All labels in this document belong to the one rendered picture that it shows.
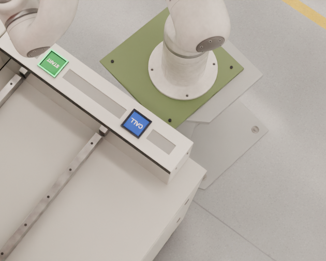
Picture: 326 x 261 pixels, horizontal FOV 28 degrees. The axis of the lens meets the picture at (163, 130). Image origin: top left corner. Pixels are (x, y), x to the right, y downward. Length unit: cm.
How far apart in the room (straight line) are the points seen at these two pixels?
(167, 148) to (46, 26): 53
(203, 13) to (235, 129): 128
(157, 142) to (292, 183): 112
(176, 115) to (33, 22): 65
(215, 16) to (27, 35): 41
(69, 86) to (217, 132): 108
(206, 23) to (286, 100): 137
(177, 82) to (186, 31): 36
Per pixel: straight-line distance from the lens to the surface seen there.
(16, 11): 123
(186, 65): 163
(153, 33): 183
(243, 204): 255
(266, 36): 280
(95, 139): 169
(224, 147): 258
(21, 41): 122
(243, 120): 262
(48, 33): 119
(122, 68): 178
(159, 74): 176
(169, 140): 158
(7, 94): 176
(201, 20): 137
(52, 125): 174
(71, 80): 164
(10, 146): 174
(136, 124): 158
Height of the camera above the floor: 247
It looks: 72 degrees down
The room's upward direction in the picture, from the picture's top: 10 degrees clockwise
